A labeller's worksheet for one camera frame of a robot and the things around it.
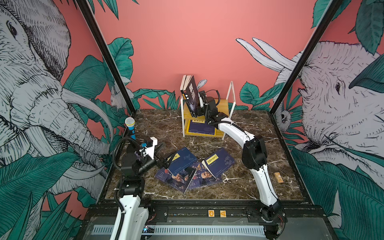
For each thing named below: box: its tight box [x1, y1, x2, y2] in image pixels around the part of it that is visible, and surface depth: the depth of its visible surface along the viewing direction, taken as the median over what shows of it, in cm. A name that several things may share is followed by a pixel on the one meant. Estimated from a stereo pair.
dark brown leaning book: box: [180, 74, 194, 92], surface depth 81 cm
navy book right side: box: [201, 147, 237, 179], surface depth 92 cm
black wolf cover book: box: [180, 75, 200, 118], surface depth 85 cm
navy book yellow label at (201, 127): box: [188, 120, 216, 135], surface depth 104 cm
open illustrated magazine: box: [155, 163, 223, 193], surface depth 86 cm
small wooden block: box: [274, 172, 284, 183], surface depth 88 cm
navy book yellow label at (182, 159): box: [167, 147, 197, 176], surface depth 92 cm
